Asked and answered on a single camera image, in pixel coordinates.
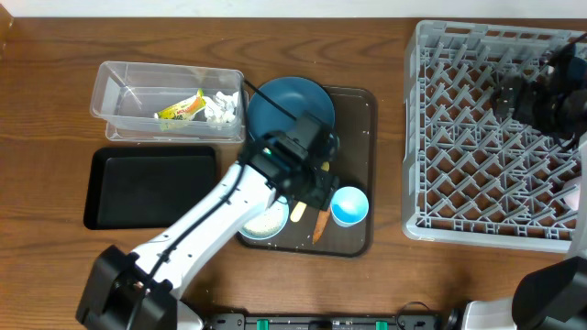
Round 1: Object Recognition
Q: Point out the light blue cup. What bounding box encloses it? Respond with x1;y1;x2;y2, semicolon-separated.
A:
330;186;370;227

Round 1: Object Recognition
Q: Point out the pink cup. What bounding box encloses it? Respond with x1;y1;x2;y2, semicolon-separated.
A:
563;176;581;211

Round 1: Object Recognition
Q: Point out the white tissue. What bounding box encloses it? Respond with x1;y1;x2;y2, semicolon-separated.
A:
203;92;238;124

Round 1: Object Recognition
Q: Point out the yellow green snack wrapper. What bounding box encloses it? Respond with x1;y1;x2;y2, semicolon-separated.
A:
153;89;205;121

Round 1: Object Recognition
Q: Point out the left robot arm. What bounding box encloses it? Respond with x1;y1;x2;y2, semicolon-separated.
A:
75;131;339;329

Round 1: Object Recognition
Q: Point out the grey dishwasher rack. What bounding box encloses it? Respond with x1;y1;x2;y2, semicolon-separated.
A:
402;20;586;253

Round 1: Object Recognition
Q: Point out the yellow plastic spoon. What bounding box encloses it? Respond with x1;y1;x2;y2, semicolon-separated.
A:
290;161;330;223

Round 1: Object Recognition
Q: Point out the orange carrot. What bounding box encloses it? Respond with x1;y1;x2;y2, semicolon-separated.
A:
312;209;330;244

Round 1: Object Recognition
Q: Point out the light blue rice bowl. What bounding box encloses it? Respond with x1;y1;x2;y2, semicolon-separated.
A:
239;196;290;240

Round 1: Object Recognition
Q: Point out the brown serving tray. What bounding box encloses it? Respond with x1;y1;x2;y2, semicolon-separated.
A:
237;86;377;258

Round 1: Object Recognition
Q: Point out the large blue bowl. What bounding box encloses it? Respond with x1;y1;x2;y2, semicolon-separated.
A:
247;76;336;138

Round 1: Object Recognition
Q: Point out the black tray bin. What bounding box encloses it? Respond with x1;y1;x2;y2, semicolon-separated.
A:
83;146;217;230

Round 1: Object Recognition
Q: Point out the clear plastic bin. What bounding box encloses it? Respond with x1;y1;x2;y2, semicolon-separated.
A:
90;61;248;143

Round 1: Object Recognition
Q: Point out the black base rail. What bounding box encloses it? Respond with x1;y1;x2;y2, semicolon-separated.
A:
204;313;441;330

